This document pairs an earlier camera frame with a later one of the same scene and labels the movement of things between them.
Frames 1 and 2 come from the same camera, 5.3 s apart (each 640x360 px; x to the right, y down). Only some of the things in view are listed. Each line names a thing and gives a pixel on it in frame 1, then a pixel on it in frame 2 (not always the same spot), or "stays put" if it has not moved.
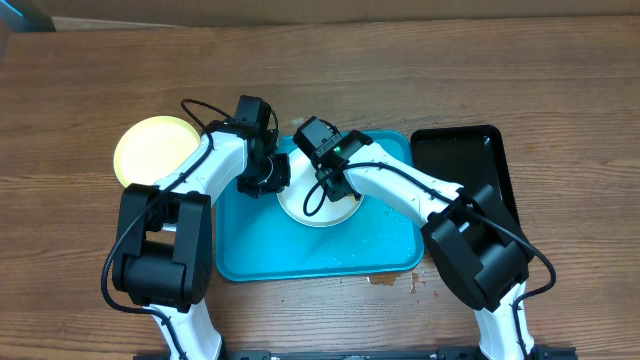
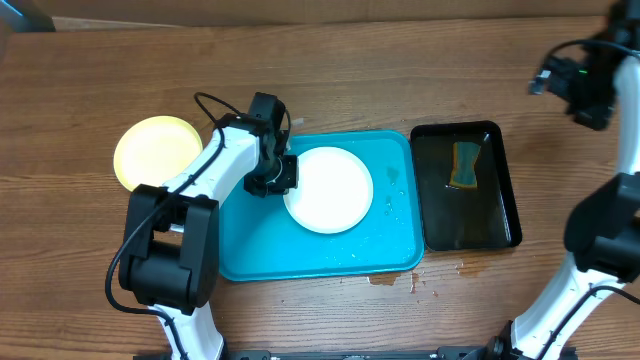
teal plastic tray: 255,239 stays put
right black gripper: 332,185 -> 558,70
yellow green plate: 150,147 stays put
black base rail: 444,353 stays put
